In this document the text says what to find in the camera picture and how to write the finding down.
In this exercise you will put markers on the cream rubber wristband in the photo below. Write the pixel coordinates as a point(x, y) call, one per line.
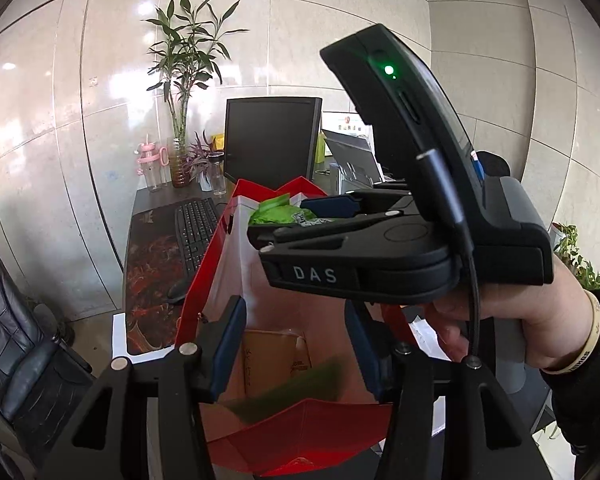
point(596, 320)

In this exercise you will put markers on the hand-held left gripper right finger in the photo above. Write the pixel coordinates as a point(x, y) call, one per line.
point(367, 360)

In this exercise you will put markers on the light green packet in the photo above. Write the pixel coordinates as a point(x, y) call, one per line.
point(272, 212)

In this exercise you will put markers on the white desk card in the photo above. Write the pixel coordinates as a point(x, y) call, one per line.
point(347, 122)

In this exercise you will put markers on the black keyboard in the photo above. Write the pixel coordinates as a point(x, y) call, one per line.
point(195, 235)

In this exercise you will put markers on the bamboo print paper cup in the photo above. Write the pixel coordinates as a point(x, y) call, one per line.
point(270, 360)

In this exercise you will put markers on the pink water bottle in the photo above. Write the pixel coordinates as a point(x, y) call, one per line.
point(152, 165)

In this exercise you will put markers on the white paper sheet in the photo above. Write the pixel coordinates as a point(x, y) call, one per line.
point(130, 335)

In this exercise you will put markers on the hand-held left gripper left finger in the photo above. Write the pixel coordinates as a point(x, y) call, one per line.
point(227, 345)

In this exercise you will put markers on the lucky bamboo in glass vase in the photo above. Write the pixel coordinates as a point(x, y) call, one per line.
point(185, 60)

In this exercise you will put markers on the black leather office chair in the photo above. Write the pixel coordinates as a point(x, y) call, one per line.
point(15, 360)

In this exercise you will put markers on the person's right forearm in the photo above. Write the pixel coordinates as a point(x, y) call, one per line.
point(590, 410)

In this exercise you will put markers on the black computer monitor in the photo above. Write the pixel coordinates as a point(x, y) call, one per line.
point(270, 140)

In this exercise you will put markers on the yellow desk sign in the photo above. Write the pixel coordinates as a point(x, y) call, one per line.
point(218, 141)

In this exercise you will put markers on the person's right hand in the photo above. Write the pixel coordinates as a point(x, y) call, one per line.
point(560, 320)

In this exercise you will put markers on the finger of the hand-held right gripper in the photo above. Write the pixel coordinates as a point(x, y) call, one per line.
point(265, 235)
point(330, 206)

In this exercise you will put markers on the red patterned desk mat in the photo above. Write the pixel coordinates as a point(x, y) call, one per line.
point(150, 270)

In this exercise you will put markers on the black computer mouse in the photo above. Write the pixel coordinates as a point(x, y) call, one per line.
point(179, 291)

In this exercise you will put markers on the white desktop printer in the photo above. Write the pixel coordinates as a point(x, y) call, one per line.
point(350, 160)

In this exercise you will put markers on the purple plant in glass bottle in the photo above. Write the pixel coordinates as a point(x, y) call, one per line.
point(207, 160)

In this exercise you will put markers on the red gift bag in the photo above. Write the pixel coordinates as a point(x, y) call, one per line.
point(310, 430)

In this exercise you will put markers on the black armrest chair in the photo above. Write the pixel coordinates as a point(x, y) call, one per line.
point(495, 165)

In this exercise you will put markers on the green box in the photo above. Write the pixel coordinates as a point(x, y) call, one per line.
point(322, 147)

